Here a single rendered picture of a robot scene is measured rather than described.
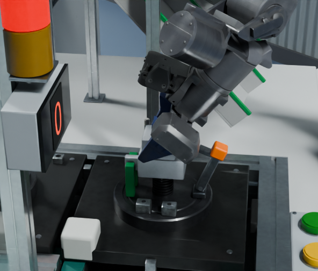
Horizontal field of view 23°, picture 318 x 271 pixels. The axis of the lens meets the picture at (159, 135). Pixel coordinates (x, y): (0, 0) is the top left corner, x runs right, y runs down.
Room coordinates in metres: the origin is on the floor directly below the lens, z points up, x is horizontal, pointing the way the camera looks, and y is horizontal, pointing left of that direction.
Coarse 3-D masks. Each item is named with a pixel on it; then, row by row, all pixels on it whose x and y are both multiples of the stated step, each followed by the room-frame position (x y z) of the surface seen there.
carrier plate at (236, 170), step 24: (96, 168) 1.02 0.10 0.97; (120, 168) 1.02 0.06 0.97; (192, 168) 1.02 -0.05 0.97; (216, 168) 1.02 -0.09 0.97; (240, 168) 1.02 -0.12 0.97; (96, 192) 0.95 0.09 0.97; (216, 192) 0.95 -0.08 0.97; (240, 192) 0.95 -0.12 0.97; (96, 216) 0.89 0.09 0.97; (216, 216) 0.89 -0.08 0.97; (240, 216) 0.89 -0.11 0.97; (120, 240) 0.83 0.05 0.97; (144, 240) 0.83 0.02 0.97; (168, 240) 0.83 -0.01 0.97; (192, 240) 0.83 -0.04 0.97; (216, 240) 0.83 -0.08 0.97; (240, 240) 0.83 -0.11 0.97; (120, 264) 0.81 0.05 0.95; (144, 264) 0.80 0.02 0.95; (168, 264) 0.80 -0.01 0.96; (192, 264) 0.80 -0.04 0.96; (216, 264) 0.79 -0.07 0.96; (240, 264) 0.79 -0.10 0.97
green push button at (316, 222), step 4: (308, 212) 0.90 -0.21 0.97; (312, 212) 0.90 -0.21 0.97; (316, 212) 0.90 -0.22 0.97; (304, 216) 0.89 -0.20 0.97; (308, 216) 0.89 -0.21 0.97; (312, 216) 0.89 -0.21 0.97; (316, 216) 0.89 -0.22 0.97; (304, 220) 0.88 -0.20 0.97; (308, 220) 0.88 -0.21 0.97; (312, 220) 0.88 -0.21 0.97; (316, 220) 0.88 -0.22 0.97; (304, 224) 0.87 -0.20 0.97; (308, 224) 0.87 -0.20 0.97; (312, 224) 0.87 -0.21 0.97; (316, 224) 0.87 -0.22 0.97; (304, 228) 0.87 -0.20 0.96; (308, 228) 0.87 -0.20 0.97; (312, 228) 0.86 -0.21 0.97; (316, 228) 0.86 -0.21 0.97; (312, 232) 0.86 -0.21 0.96; (316, 232) 0.86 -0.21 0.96
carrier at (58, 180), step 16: (64, 160) 1.04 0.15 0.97; (80, 160) 1.04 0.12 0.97; (32, 176) 0.96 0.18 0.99; (48, 176) 0.99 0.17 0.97; (64, 176) 0.99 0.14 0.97; (80, 176) 1.01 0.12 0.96; (32, 192) 0.93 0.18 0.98; (48, 192) 0.95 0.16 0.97; (64, 192) 0.95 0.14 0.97; (32, 208) 0.91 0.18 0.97; (48, 208) 0.91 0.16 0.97; (64, 208) 0.91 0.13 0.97; (48, 224) 0.87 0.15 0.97; (48, 240) 0.83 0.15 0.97
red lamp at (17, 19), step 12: (0, 0) 0.74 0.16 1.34; (12, 0) 0.72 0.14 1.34; (24, 0) 0.72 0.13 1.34; (36, 0) 0.73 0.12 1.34; (48, 0) 0.75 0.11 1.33; (12, 12) 0.73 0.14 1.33; (24, 12) 0.72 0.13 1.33; (36, 12) 0.73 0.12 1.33; (48, 12) 0.75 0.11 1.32; (12, 24) 0.73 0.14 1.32; (24, 24) 0.72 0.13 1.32; (36, 24) 0.73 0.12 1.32
